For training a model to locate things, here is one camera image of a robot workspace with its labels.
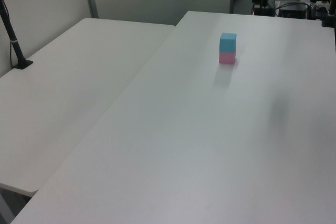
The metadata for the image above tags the pink cube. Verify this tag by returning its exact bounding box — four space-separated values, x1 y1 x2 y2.
218 46 237 65

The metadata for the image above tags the blue cube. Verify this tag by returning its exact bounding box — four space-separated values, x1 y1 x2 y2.
219 32 238 53

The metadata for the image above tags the thin cable along pole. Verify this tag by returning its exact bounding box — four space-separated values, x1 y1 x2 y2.
9 40 15 68

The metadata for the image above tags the black electronics box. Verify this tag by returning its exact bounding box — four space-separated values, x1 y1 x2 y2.
277 2 310 20

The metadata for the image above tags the black pole with clamp base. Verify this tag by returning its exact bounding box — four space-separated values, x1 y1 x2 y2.
0 0 34 71

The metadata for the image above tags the black camera pole with clamp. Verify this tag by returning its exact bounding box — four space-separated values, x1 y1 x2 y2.
309 0 336 28

